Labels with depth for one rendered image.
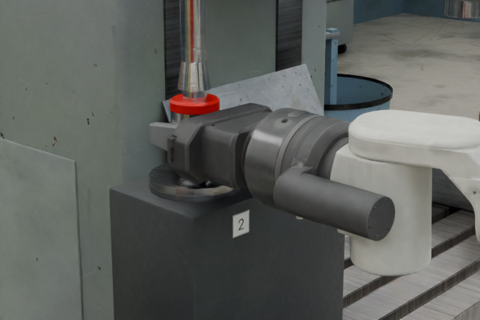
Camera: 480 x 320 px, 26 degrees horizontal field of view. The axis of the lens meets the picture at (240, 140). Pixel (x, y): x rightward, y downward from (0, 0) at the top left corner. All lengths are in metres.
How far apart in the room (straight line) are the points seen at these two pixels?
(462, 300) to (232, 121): 0.42
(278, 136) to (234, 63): 0.68
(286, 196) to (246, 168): 0.07
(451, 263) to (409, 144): 0.56
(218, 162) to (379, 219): 0.19
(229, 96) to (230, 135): 0.63
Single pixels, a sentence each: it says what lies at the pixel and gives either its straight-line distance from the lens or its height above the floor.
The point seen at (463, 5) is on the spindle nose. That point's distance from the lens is 1.28.
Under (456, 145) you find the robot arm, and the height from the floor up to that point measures 1.28.
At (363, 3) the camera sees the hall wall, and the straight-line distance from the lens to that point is 8.60.
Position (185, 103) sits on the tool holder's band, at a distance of 0.96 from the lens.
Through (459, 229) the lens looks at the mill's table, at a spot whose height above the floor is 0.98.
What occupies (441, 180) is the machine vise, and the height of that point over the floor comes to 1.02.
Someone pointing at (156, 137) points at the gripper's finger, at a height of 1.22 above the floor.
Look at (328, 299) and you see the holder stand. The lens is 1.11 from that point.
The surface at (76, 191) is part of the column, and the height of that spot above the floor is 1.00.
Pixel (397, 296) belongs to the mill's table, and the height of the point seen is 0.98.
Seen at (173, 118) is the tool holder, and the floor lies 1.24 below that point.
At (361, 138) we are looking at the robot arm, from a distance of 0.80.
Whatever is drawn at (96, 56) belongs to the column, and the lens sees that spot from 1.41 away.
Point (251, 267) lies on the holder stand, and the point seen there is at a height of 1.10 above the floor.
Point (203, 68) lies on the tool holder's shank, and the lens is 0.96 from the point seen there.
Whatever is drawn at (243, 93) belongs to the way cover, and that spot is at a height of 1.12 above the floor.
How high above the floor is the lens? 1.49
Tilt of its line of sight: 17 degrees down
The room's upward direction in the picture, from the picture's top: straight up
